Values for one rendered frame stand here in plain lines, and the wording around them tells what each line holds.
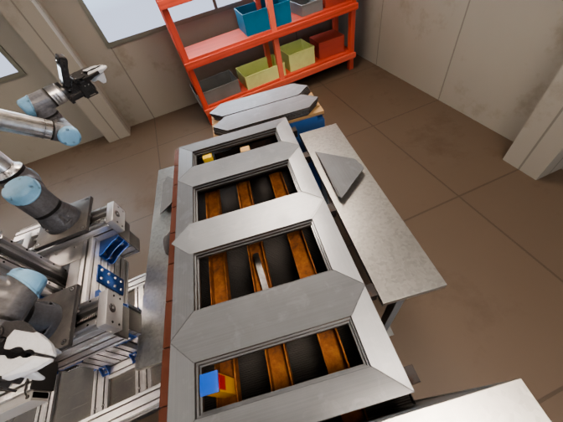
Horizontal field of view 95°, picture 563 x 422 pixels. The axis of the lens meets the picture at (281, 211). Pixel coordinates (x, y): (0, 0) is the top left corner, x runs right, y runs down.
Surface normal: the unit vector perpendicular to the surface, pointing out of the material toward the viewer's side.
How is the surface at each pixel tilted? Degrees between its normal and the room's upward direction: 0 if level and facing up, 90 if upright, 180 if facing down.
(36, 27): 90
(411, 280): 0
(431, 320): 0
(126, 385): 0
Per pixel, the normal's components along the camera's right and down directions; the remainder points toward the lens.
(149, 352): -0.17, -0.61
